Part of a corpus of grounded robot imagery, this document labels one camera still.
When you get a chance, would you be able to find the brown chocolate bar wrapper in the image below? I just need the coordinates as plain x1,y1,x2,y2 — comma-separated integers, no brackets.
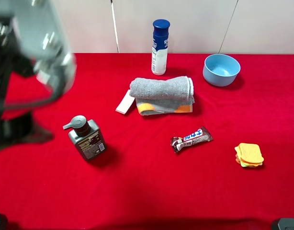
170,126,213,153

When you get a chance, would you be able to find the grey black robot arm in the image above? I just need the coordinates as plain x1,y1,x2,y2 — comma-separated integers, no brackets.
0,0,76,150

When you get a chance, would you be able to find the folded grey orange towel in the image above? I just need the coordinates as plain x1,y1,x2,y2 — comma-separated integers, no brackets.
129,76,195,116

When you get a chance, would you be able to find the white towel label tag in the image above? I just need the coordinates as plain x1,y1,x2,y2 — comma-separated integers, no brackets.
115,90,135,115

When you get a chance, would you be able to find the grey pump soap bottle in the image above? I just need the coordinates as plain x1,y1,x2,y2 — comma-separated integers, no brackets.
63,115,107,161

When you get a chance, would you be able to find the blue capped white bottle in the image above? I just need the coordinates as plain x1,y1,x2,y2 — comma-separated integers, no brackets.
151,19,170,75

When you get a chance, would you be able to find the light blue bowl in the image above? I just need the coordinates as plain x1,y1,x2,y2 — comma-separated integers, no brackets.
203,54,241,87

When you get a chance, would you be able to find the toy sandwich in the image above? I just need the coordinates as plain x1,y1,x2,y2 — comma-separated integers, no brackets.
234,143,264,168

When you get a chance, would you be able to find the black base right corner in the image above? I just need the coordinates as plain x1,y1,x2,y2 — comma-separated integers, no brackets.
271,218,294,230

